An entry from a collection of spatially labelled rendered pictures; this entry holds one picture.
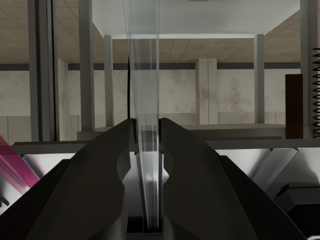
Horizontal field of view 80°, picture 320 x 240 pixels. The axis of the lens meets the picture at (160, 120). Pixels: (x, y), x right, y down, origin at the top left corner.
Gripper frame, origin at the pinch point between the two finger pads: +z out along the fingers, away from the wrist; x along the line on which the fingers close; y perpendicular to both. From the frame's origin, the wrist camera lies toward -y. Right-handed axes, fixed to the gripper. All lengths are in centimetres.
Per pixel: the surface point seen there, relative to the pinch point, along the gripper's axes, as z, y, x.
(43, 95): 27.2, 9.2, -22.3
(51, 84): 29.1, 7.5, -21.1
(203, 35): 78, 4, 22
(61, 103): 278, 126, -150
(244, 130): 34.2, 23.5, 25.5
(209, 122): 264, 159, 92
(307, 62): 45, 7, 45
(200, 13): 62, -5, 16
